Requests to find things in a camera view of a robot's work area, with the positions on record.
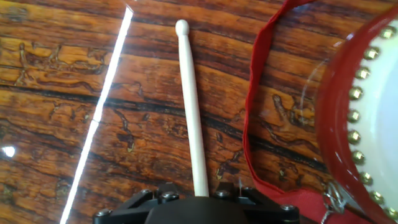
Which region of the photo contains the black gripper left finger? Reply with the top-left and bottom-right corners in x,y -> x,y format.
93,183 -> 181,224

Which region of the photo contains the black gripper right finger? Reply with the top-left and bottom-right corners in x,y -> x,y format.
213,182 -> 301,224

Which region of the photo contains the pale wooden drumstick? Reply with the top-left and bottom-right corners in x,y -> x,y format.
175,19 -> 210,197

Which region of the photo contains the red drum with white skin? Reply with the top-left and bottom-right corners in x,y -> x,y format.
313,6 -> 398,224

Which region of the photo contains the glossy wood grain board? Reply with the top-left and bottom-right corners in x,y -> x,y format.
0,0 -> 398,224

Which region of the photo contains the red drum strap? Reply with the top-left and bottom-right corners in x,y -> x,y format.
242,0 -> 374,224

